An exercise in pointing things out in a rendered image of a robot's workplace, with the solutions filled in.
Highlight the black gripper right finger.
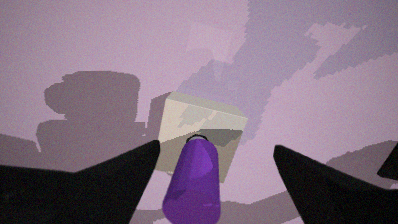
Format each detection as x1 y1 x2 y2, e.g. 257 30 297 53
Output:
273 145 398 224

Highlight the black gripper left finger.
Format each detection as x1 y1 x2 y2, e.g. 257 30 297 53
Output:
0 140 160 224

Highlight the beige block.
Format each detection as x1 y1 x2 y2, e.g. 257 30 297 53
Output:
154 91 248 183

